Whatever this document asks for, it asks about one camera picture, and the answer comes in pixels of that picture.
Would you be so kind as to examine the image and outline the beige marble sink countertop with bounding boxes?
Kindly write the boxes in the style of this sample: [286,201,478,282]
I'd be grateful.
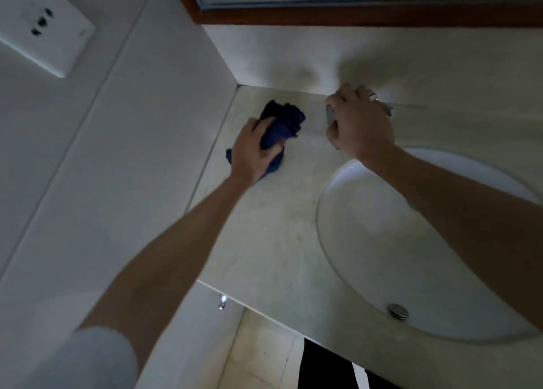
[188,85,543,389]

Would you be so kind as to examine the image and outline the black trousers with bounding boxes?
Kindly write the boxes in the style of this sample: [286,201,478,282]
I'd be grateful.
[296,338,404,389]

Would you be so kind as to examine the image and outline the white wall socket plate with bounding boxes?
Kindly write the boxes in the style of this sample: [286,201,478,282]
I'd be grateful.
[0,0,96,79]

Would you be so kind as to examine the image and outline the person's right hand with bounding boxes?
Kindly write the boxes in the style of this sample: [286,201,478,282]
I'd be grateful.
[324,83,396,163]

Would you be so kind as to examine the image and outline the person's left hand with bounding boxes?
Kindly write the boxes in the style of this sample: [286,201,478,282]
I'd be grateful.
[229,116,286,186]

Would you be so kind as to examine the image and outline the wood framed wall mirror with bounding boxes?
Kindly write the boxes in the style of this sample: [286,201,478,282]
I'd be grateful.
[165,0,543,27]

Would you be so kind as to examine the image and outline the chrome square faucet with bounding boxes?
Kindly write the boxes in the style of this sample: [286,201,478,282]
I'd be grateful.
[325,92,395,129]

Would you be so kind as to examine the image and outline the person's right forearm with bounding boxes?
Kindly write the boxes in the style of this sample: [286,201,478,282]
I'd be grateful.
[360,143,543,332]

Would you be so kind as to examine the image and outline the chrome overflow ring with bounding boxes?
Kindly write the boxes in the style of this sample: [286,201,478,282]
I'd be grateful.
[387,302,410,321]

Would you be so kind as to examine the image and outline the dark blue cleaning cloth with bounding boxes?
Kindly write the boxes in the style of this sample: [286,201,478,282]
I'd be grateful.
[225,100,306,178]

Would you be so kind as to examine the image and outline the person's left forearm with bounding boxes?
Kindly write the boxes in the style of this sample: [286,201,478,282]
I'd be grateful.
[78,175,255,368]

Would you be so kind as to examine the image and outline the white oval sink basin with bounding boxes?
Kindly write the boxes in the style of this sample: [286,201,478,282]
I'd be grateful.
[316,146,543,343]

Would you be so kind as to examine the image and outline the white printed t-shirt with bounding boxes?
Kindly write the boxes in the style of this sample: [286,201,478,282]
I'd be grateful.
[21,326,139,389]

